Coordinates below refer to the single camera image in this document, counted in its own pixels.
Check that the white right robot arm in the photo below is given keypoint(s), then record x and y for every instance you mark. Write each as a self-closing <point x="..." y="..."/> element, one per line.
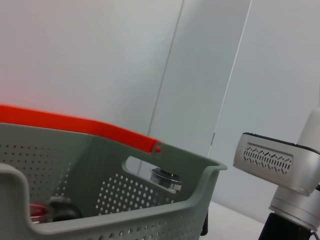
<point x="310" y="130"/>

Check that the grey perforated storage bin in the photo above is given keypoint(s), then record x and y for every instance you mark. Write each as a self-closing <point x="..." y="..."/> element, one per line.
<point x="125" y="220"/>

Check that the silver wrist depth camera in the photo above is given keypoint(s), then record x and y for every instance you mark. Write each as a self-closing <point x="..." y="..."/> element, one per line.
<point x="262" y="160"/>

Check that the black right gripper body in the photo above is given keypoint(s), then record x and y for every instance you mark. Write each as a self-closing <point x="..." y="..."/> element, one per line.
<point x="280" y="228"/>

